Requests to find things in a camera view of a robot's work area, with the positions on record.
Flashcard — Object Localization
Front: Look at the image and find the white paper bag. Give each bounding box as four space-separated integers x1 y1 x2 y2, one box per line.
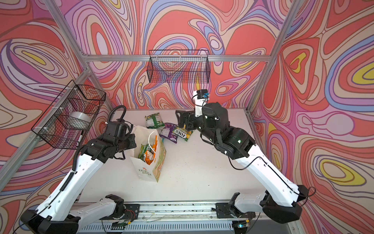
131 126 166 182

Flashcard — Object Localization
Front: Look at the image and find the orange snack bag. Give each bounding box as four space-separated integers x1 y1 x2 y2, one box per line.
145 136 158 165

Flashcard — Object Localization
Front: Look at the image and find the green snack bag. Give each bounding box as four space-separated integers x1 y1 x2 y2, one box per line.
145 113 165 129
138 144 148 161

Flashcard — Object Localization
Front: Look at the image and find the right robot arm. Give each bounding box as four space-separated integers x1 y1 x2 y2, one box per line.
175 102 309 224

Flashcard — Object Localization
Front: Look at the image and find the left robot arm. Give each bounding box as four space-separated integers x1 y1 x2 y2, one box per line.
20 105 136 234

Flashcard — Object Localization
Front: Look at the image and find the green yellow Fox's candy bag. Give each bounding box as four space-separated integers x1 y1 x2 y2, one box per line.
173 127 193 141

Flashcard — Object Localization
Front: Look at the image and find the purple snack bag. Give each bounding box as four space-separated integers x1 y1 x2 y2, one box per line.
159 123 178 144

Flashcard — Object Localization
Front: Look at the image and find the silver tape roll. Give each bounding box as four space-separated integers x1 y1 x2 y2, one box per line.
69 111 92 122

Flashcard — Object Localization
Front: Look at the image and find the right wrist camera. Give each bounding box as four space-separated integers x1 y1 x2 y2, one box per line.
192 89 209 118

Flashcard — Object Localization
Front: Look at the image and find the black wire basket back wall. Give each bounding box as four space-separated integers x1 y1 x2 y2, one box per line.
147 49 211 84

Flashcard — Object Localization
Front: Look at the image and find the black wire basket wall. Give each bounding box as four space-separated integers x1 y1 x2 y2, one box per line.
147 49 211 84
31 80 106 149

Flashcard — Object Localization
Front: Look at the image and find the black wire basket left wall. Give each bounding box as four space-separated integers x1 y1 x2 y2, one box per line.
31 80 106 149

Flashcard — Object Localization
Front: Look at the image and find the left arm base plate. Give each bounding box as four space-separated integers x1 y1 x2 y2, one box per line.
111 203 140 221

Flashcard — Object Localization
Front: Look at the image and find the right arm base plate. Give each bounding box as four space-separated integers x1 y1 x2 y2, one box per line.
211 203 256 220

